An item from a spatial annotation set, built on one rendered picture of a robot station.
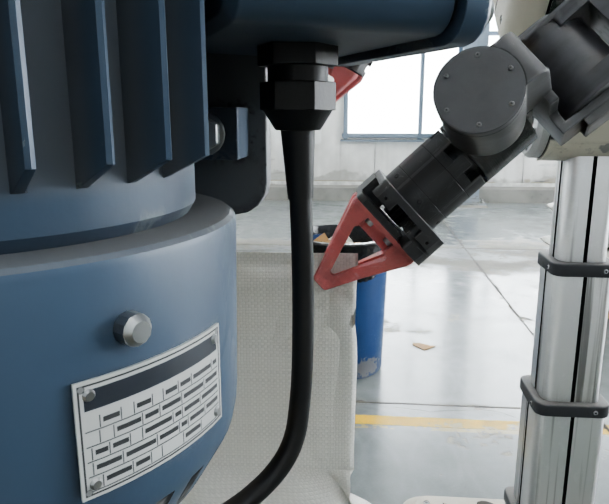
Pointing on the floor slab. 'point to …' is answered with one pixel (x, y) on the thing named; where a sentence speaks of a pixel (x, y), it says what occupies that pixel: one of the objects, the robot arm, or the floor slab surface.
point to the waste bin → (372, 298)
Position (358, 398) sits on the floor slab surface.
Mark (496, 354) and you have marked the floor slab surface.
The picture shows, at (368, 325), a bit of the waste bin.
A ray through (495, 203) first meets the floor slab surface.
